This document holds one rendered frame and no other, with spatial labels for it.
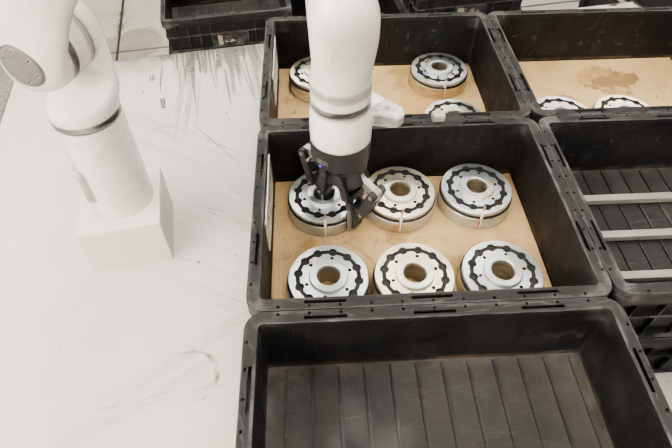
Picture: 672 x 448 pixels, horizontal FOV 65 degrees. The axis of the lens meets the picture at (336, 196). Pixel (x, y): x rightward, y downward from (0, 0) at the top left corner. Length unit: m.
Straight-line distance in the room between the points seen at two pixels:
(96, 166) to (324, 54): 0.40
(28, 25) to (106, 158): 0.22
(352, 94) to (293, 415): 0.36
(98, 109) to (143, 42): 2.11
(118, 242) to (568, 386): 0.66
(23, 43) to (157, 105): 0.59
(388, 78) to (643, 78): 0.48
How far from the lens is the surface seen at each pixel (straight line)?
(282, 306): 0.58
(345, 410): 0.64
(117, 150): 0.80
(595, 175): 0.93
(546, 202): 0.76
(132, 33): 2.95
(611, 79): 1.15
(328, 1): 0.51
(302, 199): 0.76
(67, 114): 0.76
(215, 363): 0.82
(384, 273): 0.69
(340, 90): 0.57
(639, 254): 0.85
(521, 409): 0.67
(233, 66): 1.31
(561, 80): 1.10
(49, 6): 0.63
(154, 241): 0.89
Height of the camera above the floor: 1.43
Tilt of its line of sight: 48 degrees down
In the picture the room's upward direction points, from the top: straight up
